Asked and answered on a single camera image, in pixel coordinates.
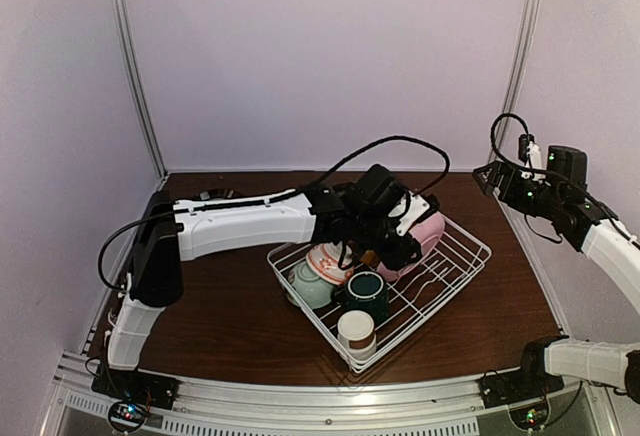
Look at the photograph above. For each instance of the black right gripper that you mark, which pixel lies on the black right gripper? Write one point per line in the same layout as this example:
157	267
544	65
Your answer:
507	192

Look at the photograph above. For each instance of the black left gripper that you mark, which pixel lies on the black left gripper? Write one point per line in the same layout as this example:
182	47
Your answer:
398	256

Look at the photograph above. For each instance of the plain pink plate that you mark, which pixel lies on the plain pink plate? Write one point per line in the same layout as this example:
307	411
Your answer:
425	241

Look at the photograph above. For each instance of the black rimmed white plate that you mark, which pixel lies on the black rimmed white plate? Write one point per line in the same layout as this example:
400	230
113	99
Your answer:
218	194

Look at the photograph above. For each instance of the yellow dotted plate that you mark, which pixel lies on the yellow dotted plate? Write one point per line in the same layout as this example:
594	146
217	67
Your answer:
370	258

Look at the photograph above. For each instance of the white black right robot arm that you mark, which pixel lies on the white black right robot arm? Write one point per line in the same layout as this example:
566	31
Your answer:
555	190

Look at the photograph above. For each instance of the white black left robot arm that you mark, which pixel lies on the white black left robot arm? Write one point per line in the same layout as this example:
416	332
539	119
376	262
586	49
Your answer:
375	213

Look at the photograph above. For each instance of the pink white floral bowl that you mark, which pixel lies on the pink white floral bowl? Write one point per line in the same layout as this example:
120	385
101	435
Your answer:
333	263

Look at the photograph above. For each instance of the dark green mug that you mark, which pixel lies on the dark green mug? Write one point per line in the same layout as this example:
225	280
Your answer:
366	291

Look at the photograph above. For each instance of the pale green bowl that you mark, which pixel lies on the pale green bowl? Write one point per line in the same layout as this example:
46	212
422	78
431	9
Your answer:
312	289

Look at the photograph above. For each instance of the white brown cup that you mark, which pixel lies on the white brown cup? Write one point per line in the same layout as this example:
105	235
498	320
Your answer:
356	333

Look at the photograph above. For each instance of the right circuit board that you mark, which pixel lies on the right circuit board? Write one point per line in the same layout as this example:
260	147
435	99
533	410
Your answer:
530	417

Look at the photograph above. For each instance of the circuit board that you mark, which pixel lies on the circuit board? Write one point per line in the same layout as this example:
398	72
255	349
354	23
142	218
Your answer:
125	416
530	417

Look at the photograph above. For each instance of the left circuit board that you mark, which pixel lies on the left circuit board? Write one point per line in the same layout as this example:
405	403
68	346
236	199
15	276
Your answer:
125	416

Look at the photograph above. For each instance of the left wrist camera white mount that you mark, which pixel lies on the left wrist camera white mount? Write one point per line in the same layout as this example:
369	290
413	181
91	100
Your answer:
419	216

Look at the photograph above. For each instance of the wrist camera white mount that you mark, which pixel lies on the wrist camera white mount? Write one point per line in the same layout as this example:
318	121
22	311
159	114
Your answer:
529	154
419	216

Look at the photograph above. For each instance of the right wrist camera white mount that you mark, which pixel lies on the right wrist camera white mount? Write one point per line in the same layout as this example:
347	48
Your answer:
529	154

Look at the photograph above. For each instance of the white wire dish rack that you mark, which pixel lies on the white wire dish rack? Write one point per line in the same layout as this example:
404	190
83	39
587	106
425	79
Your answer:
413	300

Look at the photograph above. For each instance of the right aluminium frame post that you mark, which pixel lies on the right aluminium frame post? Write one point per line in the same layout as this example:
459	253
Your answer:
527	26

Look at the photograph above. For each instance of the aluminium frame post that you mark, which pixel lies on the aluminium frame post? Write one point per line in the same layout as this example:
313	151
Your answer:
527	26
136	87

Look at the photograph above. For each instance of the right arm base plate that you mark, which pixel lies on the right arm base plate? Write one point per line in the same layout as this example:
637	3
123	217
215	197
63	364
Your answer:
507	388

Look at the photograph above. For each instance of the front aluminium rail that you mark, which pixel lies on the front aluminium rail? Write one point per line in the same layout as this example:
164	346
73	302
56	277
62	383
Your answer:
209	407

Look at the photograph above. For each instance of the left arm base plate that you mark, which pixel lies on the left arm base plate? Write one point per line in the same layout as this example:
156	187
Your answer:
138	387

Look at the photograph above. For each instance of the left aluminium frame post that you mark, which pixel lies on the left aluminium frame post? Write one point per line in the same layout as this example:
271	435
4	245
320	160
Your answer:
136	87

